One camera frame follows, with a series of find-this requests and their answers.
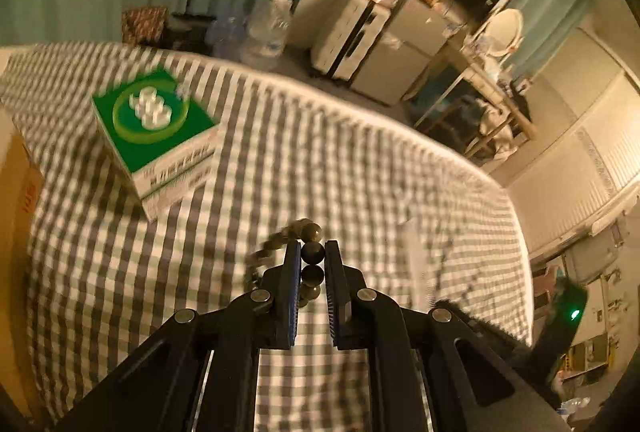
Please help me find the large clear water bottle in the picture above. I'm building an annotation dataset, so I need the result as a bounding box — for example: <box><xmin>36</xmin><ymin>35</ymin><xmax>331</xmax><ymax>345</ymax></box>
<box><xmin>240</xmin><ymin>0</ymin><xmax>293</xmax><ymax>68</ymax></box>

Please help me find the dark bag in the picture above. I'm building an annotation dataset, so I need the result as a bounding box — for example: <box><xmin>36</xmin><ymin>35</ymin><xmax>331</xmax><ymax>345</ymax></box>
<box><xmin>167</xmin><ymin>12</ymin><xmax>216</xmax><ymax>55</ymax></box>

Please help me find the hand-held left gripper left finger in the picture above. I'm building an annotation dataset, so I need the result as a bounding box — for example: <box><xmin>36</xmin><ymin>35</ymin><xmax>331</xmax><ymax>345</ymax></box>
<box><xmin>52</xmin><ymin>239</ymin><xmax>303</xmax><ymax>432</ymax></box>

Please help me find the green and white box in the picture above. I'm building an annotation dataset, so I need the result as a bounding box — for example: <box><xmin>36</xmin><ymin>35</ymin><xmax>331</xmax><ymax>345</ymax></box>
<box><xmin>91</xmin><ymin>67</ymin><xmax>226</xmax><ymax>222</ymax></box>

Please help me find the brown cardboard box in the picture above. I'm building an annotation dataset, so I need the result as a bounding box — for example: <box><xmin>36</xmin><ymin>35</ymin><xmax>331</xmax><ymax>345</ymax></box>
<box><xmin>0</xmin><ymin>107</ymin><xmax>46</xmax><ymax>418</ymax></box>

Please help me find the round white mirror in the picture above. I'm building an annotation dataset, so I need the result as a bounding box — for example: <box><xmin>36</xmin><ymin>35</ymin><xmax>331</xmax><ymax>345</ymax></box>
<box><xmin>482</xmin><ymin>8</ymin><xmax>525</xmax><ymax>58</ymax></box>

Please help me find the grey cabinet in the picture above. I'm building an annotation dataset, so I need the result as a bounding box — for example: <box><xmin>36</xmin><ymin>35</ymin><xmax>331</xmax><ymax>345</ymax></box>
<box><xmin>350</xmin><ymin>0</ymin><xmax>451</xmax><ymax>105</ymax></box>

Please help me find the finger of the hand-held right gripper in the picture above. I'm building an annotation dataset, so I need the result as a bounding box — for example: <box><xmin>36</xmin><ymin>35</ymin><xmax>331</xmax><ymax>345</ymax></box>
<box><xmin>431</xmin><ymin>299</ymin><xmax>533</xmax><ymax>358</ymax></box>

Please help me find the short green curtain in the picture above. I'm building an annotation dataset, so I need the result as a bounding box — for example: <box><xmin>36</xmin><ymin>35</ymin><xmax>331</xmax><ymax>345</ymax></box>
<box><xmin>500</xmin><ymin>0</ymin><xmax>596</xmax><ymax>78</ymax></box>

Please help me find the patterned brown box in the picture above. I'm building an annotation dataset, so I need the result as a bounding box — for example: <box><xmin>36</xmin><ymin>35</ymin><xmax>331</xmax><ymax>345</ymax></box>
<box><xmin>121</xmin><ymin>6</ymin><xmax>167</xmax><ymax>48</ymax></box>

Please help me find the dark bead bracelet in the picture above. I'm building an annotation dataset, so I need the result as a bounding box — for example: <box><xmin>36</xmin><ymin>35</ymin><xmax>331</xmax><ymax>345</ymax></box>
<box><xmin>242</xmin><ymin>219</ymin><xmax>325</xmax><ymax>308</ymax></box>

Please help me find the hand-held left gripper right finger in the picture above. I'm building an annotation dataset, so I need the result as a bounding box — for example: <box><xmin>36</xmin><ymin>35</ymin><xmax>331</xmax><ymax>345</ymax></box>
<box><xmin>324</xmin><ymin>239</ymin><xmax>571</xmax><ymax>432</ymax></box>

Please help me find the wooden desk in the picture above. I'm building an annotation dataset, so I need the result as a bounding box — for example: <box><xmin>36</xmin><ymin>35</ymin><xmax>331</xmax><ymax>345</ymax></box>
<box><xmin>410</xmin><ymin>37</ymin><xmax>536</xmax><ymax>160</ymax></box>

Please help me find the checked bed sheet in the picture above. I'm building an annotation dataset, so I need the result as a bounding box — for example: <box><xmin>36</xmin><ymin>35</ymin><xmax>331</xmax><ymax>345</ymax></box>
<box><xmin>0</xmin><ymin>41</ymin><xmax>533</xmax><ymax>432</ymax></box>

